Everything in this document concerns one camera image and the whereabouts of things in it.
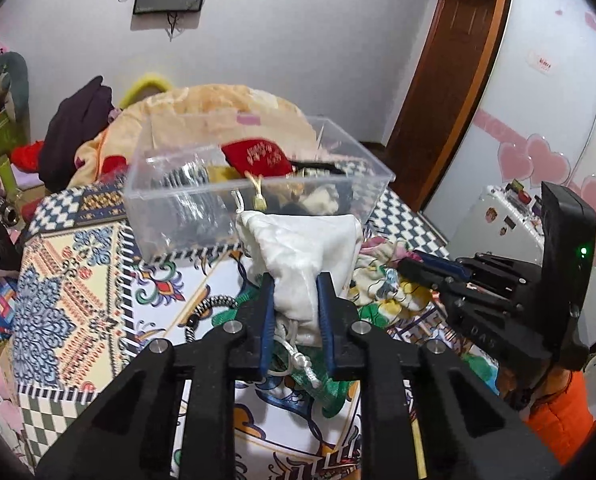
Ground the white satin drawstring pouch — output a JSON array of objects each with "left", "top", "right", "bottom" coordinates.
[{"left": 236, "top": 209, "right": 364, "bottom": 348}]

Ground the red drawstring pouch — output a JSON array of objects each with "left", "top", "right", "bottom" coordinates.
[{"left": 221, "top": 138, "right": 293, "bottom": 178}]

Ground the black tracker box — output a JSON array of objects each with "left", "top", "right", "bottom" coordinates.
[{"left": 540, "top": 181, "right": 596, "bottom": 350}]

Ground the white sticker covered suitcase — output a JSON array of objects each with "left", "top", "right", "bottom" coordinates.
[{"left": 447, "top": 185, "right": 544, "bottom": 264}]

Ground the orange garment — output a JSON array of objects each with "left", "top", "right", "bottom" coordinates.
[{"left": 526, "top": 370, "right": 596, "bottom": 466}]

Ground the patterned colourful bed cover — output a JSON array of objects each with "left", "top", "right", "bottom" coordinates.
[{"left": 12, "top": 179, "right": 445, "bottom": 479}]

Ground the clear plastic storage bin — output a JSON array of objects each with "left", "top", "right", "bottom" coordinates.
[{"left": 124, "top": 117, "right": 394, "bottom": 262}]

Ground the white wardrobe with hearts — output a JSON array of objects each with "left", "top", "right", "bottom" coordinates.
[{"left": 424, "top": 0, "right": 596, "bottom": 350}]

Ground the beige yellow quilt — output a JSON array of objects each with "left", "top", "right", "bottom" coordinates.
[{"left": 69, "top": 84, "right": 319, "bottom": 188}]

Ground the brown wooden door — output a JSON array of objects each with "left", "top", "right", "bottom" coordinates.
[{"left": 387, "top": 0, "right": 508, "bottom": 211}]

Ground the yellow round cushion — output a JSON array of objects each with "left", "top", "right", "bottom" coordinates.
[{"left": 118, "top": 73, "right": 174, "bottom": 110}]

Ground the dark purple clothing pile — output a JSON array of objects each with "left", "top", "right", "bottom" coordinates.
[{"left": 38, "top": 75, "right": 113, "bottom": 192}]

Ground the red plush item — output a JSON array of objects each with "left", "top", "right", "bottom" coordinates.
[{"left": 10, "top": 141, "right": 44, "bottom": 174}]

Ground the green cardboard box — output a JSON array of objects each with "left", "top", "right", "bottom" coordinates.
[{"left": 0, "top": 109, "right": 29, "bottom": 162}]

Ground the grey green plush toy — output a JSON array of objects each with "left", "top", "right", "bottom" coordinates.
[{"left": 0, "top": 51, "right": 28, "bottom": 124}]

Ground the gold tassel cord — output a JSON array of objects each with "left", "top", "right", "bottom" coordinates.
[{"left": 242, "top": 170, "right": 270, "bottom": 213}]

